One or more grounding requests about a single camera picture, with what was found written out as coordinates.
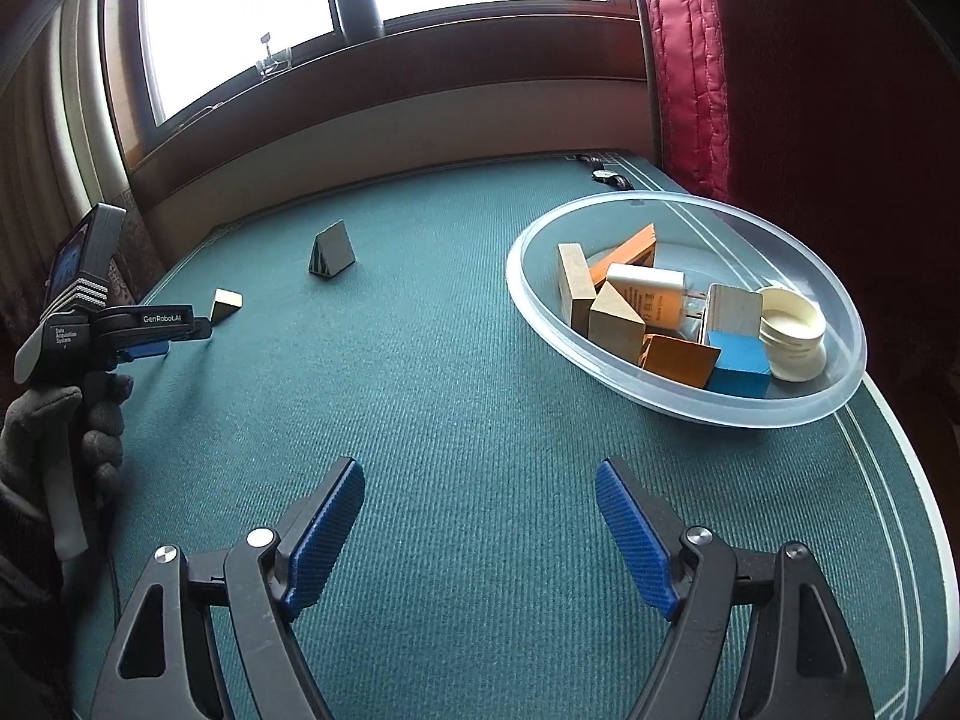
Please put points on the clear plastic bowl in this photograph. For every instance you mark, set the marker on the clear plastic bowl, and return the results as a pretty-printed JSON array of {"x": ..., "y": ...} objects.
[{"x": 817, "y": 262}]

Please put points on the plywood block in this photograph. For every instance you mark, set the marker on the plywood block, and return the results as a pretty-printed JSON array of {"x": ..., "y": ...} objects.
[{"x": 735, "y": 307}]

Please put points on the blue wooden cube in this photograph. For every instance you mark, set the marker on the blue wooden cube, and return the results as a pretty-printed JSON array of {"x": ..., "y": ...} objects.
[{"x": 739, "y": 367}]

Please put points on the long wooden block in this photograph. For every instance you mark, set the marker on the long wooden block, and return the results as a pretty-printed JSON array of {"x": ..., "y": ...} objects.
[{"x": 574, "y": 285}]

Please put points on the white round jar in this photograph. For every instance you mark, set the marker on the white round jar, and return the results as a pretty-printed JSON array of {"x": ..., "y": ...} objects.
[{"x": 791, "y": 345}]

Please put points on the red quilted curtain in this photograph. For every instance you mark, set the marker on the red quilted curtain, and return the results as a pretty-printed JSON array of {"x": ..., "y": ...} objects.
[{"x": 690, "y": 52}]

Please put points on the person's left forearm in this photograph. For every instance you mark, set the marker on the person's left forearm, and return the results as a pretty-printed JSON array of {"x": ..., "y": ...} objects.
[{"x": 30, "y": 615}]

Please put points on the wooden window frame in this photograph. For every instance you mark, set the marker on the wooden window frame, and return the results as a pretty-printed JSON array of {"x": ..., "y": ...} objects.
[{"x": 375, "y": 67}]

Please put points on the white power adapter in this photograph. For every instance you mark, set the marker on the white power adapter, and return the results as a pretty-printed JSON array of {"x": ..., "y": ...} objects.
[{"x": 645, "y": 289}]

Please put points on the wristwatch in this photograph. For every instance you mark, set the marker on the wristwatch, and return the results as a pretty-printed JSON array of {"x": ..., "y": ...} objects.
[{"x": 609, "y": 176}]

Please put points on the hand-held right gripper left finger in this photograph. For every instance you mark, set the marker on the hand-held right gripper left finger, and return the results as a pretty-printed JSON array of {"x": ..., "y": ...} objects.
[{"x": 322, "y": 540}]

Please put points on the clear glass jar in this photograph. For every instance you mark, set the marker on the clear glass jar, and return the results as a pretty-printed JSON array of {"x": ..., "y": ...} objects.
[{"x": 274, "y": 60}]

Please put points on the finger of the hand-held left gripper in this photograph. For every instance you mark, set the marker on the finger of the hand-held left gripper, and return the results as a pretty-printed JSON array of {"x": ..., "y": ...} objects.
[
  {"x": 161, "y": 320},
  {"x": 150, "y": 350}
]

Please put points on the small light wooden block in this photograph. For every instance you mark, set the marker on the small light wooden block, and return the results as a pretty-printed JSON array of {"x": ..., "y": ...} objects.
[{"x": 225, "y": 304}]

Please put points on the person's left hand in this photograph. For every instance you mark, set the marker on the person's left hand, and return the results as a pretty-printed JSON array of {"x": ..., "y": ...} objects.
[{"x": 105, "y": 435}]

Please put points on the black thermos bottle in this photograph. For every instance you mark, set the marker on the black thermos bottle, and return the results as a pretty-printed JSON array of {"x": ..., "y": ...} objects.
[{"x": 356, "y": 0}]

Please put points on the tan wooden wedge block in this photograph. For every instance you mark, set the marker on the tan wooden wedge block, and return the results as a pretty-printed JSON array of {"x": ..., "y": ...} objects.
[{"x": 611, "y": 322}]

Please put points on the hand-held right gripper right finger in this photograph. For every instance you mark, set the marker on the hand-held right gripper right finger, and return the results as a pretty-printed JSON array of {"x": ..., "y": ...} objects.
[{"x": 637, "y": 540}]

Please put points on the black striped triangular block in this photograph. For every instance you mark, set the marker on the black striped triangular block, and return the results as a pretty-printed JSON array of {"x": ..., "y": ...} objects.
[{"x": 334, "y": 251}]

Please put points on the beige patterned curtain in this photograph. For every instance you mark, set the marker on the beige patterned curtain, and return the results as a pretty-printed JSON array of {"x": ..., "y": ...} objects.
[{"x": 45, "y": 165}]

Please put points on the orange wooden block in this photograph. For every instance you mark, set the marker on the orange wooden block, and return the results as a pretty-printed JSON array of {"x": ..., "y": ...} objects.
[
  {"x": 626, "y": 255},
  {"x": 675, "y": 361}
]

